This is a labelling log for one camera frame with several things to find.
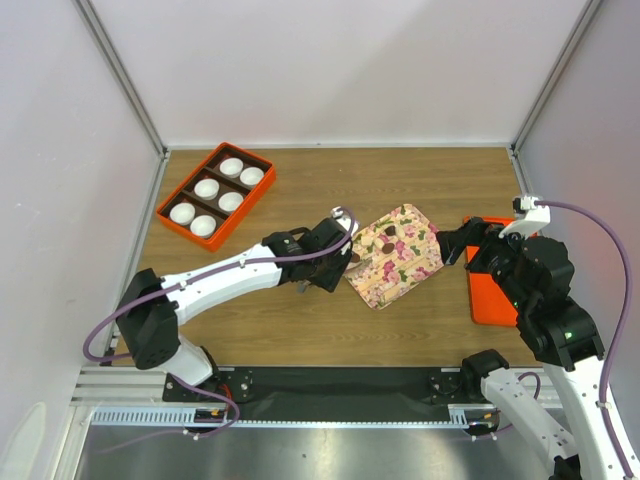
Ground aluminium frame post left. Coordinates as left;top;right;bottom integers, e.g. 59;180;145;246
71;0;168;158

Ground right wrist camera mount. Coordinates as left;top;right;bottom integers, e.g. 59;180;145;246
499;195;551;239

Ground floral serving tray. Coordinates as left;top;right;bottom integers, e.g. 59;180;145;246
344;204;444;310

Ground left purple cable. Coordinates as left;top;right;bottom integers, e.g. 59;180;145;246
82;205;359;362

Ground orange box lid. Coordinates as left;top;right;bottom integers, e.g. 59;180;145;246
465;217;522;328

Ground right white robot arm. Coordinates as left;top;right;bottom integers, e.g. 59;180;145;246
436;208;639;479

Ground metal tongs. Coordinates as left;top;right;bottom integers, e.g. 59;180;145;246
297;254;371;293

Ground orange chocolate box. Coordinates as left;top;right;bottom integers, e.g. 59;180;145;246
156;142;276;252

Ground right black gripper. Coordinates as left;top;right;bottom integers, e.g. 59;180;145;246
433;214;533;310

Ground aluminium frame post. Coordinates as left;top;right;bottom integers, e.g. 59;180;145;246
511;0;605;155
71;0;168;158

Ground white cable duct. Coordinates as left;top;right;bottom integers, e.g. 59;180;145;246
91;404;499;432

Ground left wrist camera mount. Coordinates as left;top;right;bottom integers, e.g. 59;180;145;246
331;206;359;236

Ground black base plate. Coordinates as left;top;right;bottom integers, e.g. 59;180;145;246
162;366;481;422

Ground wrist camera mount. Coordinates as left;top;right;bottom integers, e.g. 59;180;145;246
499;195;551;239
331;206;359;236

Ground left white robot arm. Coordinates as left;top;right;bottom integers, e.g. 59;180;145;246
116;210;358;400

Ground aluminium frame post right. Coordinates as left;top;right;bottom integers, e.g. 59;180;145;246
511;0;605;155

